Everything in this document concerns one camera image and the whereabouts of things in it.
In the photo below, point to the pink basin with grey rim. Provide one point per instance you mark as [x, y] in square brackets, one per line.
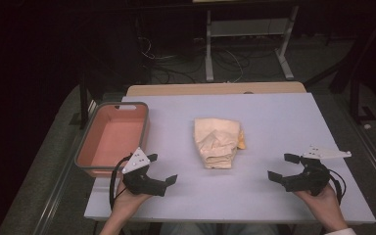
[114, 137]

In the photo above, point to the white metal stand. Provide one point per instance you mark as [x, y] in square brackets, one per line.
[248, 27]

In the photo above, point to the small white round cap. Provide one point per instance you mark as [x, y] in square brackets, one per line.
[367, 126]

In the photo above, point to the person's left hand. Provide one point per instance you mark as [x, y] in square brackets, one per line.
[127, 204]

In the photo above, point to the folded beige cloth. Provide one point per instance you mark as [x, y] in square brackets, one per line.
[216, 143]

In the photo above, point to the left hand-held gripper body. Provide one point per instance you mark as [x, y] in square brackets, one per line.
[140, 182]

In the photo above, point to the metal floor rail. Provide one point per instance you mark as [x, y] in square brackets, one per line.
[58, 186]
[372, 153]

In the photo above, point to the person's right hand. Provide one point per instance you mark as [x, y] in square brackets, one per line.
[323, 205]

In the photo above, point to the black upright post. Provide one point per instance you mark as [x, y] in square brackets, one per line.
[84, 104]

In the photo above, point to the yellow cloth piece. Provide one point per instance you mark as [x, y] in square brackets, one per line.
[242, 141]

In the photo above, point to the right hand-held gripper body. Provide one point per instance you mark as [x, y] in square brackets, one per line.
[313, 178]

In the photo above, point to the black stand with angled bar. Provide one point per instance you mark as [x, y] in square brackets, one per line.
[355, 81]

